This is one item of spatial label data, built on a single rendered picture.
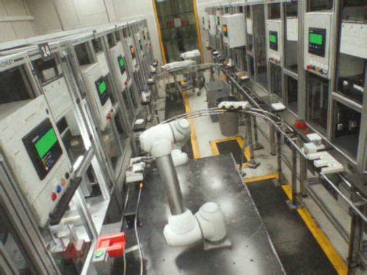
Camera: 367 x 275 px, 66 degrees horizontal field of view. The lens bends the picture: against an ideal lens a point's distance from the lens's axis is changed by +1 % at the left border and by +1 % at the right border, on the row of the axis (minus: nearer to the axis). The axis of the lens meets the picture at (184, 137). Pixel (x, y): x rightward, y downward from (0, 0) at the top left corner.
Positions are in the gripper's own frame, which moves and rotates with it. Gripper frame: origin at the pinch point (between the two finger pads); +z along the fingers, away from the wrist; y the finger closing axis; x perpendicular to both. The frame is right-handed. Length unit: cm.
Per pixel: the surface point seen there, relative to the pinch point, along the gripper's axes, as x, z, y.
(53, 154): 78, 17, 56
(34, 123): 78, 20, 73
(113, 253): 79, 7, -8
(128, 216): 30.9, 8.1, -22.4
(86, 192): 14.8, 38.5, -5.8
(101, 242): 70, 15, -7
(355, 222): 59, -142, -36
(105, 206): 30.2, 22.5, -10.8
